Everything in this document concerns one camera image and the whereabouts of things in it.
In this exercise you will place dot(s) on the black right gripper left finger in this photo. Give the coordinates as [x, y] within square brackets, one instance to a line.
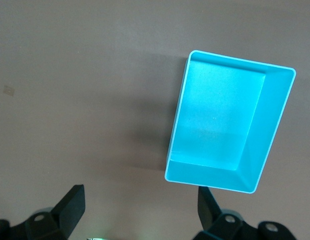
[70, 210]

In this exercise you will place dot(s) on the blue plastic box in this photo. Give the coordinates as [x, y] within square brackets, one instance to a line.
[219, 112]

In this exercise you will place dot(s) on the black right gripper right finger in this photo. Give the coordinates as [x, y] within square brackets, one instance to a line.
[207, 210]

